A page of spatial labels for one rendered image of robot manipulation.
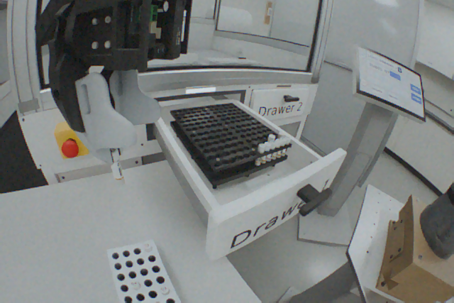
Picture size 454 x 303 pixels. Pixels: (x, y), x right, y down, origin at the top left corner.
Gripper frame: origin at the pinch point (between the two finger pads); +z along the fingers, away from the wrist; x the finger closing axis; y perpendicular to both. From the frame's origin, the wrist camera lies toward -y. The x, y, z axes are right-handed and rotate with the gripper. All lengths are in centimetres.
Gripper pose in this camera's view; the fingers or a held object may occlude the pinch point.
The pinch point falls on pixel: (106, 146)
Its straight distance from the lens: 20.4
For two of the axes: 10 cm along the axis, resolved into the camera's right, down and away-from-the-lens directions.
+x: 1.3, -4.8, 8.7
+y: 9.8, 1.7, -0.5
